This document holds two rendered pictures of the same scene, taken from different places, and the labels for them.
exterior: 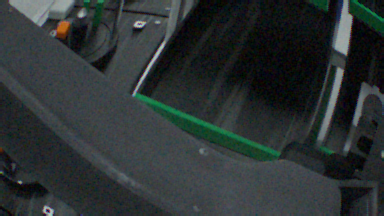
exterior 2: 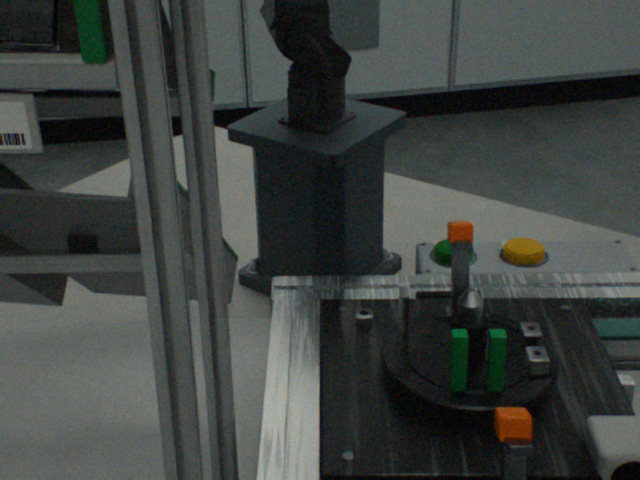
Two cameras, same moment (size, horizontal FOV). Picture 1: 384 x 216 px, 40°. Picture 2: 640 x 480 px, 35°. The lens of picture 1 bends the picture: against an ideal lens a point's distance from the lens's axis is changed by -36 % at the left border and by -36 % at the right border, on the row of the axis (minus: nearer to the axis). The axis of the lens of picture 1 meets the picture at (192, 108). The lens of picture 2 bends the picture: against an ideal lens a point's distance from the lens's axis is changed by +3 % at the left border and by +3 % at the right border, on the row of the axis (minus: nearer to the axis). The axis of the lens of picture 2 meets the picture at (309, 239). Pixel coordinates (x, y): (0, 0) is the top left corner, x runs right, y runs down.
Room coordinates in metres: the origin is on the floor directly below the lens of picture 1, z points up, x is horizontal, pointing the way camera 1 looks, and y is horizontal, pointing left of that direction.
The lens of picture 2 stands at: (1.16, 0.01, 1.46)
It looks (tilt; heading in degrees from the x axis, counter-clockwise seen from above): 28 degrees down; 172
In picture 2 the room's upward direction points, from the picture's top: 1 degrees counter-clockwise
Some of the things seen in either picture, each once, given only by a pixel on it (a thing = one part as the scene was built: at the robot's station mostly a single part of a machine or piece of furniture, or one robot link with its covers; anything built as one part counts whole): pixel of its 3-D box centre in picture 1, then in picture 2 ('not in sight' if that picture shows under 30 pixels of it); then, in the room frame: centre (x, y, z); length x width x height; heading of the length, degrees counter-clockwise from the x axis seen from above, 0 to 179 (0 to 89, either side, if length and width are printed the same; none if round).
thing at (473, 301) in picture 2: not in sight; (470, 303); (0.52, 0.23, 1.04); 0.02 x 0.02 x 0.03
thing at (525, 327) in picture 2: not in sight; (530, 335); (0.51, 0.28, 1.00); 0.02 x 0.01 x 0.02; 171
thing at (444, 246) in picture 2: not in sight; (453, 255); (0.31, 0.27, 0.96); 0.04 x 0.04 x 0.02
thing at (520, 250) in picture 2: not in sight; (523, 254); (0.32, 0.34, 0.96); 0.04 x 0.04 x 0.02
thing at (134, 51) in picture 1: (80, 27); not in sight; (0.77, 0.18, 1.01); 0.24 x 0.24 x 0.13; 81
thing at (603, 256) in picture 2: not in sight; (521, 280); (0.32, 0.34, 0.93); 0.21 x 0.07 x 0.06; 81
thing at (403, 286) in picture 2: not in sight; (403, 330); (0.54, 0.17, 1.03); 0.01 x 0.01 x 0.08; 81
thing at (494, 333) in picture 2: not in sight; (495, 360); (0.56, 0.23, 1.01); 0.01 x 0.01 x 0.05; 81
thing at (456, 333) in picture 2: not in sight; (458, 360); (0.56, 0.20, 1.01); 0.01 x 0.01 x 0.05; 81
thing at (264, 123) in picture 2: not in sight; (319, 200); (0.15, 0.16, 0.96); 0.15 x 0.15 x 0.20; 45
